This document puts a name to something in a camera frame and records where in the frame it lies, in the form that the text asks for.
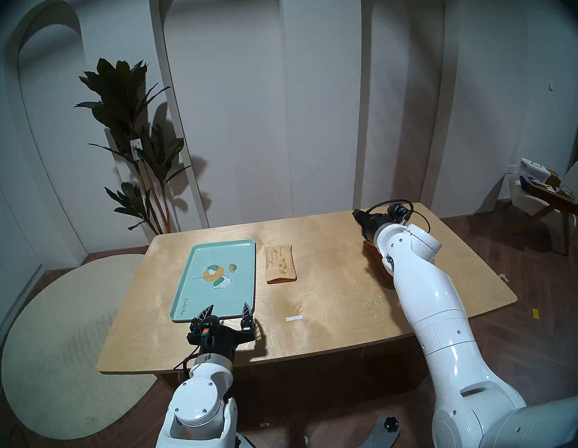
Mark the black base knob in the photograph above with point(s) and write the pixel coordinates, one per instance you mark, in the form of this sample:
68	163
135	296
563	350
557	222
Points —
391	424

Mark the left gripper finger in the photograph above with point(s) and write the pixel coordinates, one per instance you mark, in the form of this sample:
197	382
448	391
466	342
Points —
201	318
247	320

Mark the teal tray with leaf print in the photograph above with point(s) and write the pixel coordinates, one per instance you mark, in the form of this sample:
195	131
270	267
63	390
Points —
222	262

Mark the white wooden armchair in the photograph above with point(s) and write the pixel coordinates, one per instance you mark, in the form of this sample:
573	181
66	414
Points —
575	186

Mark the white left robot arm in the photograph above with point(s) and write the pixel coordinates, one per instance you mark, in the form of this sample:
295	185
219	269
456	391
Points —
199	400

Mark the round beige rug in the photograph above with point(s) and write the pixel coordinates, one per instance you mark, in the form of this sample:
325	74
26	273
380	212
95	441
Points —
63	346

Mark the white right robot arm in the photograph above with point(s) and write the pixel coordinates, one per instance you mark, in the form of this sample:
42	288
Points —
437	313

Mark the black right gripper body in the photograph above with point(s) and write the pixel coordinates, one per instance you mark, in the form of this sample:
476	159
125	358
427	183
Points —
372	226

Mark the white plant tag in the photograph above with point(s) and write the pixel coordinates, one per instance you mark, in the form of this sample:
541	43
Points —
136	149

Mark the tall green potted plant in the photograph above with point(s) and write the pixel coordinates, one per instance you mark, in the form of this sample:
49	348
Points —
122	99

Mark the orange-brown plastic tray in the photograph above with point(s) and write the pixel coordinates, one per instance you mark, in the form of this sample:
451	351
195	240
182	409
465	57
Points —
375	261

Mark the stained kraft paper envelope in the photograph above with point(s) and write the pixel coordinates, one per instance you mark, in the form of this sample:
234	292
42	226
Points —
280	264

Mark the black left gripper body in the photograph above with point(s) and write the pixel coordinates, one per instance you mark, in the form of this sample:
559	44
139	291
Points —
218	340

